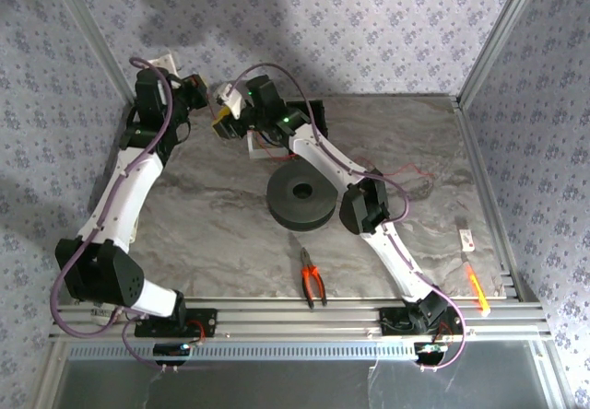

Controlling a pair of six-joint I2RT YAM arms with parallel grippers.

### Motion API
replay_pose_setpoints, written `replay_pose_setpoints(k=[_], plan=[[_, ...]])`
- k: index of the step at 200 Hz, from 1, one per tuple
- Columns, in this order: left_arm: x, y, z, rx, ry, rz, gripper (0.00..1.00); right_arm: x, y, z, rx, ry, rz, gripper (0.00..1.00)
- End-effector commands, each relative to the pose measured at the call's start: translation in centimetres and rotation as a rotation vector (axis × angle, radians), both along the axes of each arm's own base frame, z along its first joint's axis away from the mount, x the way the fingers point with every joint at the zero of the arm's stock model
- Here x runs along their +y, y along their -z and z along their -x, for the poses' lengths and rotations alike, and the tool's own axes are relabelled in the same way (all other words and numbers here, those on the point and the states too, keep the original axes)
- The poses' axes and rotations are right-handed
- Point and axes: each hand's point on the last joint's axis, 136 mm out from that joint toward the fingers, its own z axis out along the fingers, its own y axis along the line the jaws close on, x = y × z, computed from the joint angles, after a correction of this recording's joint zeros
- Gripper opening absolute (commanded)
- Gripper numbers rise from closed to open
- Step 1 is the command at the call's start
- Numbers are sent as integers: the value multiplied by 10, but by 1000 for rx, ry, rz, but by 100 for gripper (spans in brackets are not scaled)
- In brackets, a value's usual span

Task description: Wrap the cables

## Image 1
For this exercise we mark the orange utility knife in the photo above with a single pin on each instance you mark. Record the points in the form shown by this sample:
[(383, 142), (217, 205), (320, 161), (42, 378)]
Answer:
[(477, 289)]

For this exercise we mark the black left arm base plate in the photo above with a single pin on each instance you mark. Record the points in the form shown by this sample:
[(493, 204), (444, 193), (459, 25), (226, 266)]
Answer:
[(205, 321)]

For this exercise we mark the grey metal panel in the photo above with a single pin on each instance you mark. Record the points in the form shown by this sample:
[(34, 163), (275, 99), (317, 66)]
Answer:
[(276, 386)]

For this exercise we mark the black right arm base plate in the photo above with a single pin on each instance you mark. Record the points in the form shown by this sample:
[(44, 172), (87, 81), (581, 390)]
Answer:
[(392, 321)]

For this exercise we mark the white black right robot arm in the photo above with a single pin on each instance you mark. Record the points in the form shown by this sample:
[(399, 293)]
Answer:
[(322, 155)]

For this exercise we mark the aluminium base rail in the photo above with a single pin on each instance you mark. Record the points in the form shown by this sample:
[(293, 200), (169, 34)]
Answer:
[(276, 321)]

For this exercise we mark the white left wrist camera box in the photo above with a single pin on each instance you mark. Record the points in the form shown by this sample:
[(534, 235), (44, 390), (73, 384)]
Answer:
[(165, 61)]

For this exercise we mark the black open box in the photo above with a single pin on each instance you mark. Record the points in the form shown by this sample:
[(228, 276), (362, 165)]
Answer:
[(318, 114)]

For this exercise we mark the aluminium frame post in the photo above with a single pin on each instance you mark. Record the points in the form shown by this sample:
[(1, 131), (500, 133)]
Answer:
[(92, 31), (499, 31)]

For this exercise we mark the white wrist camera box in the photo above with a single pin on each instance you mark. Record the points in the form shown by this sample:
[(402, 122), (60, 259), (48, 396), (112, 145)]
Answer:
[(165, 61), (230, 98)]

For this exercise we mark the white open box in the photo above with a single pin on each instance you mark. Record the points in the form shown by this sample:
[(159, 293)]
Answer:
[(260, 155)]

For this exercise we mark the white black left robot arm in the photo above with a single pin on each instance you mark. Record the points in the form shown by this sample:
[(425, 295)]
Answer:
[(124, 197)]

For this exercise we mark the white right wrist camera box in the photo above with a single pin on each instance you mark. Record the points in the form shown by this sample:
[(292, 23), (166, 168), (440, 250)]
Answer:
[(230, 98)]

